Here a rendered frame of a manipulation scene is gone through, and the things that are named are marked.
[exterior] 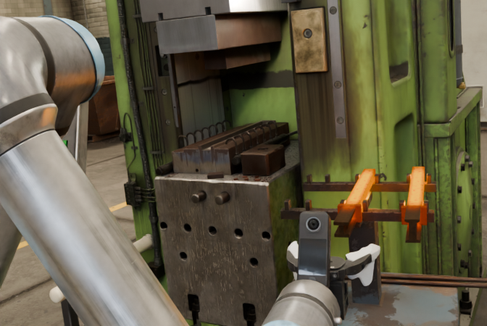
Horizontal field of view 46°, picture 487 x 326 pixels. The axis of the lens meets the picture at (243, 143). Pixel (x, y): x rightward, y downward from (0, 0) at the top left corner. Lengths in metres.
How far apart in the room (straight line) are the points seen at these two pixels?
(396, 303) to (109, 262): 0.91
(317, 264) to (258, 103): 1.29
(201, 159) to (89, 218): 1.10
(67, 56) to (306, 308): 0.43
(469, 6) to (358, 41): 5.20
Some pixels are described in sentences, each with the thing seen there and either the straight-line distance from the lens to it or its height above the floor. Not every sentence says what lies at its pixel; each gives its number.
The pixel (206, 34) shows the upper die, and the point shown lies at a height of 1.31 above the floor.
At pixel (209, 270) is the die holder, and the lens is 1.71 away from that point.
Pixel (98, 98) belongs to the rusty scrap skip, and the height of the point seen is 0.62.
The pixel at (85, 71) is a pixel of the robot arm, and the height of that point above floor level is 1.28.
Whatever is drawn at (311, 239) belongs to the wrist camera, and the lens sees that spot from 0.87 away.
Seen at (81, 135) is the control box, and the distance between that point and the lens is 1.84.
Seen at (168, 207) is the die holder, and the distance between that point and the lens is 1.71.
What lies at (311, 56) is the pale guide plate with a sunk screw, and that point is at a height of 1.23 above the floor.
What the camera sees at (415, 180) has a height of 0.95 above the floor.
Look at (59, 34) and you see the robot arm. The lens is 0.72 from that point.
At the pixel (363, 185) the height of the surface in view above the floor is 0.95.
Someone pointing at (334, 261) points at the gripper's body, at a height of 0.95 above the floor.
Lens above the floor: 1.31
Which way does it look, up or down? 11 degrees down
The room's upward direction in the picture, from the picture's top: 6 degrees counter-clockwise
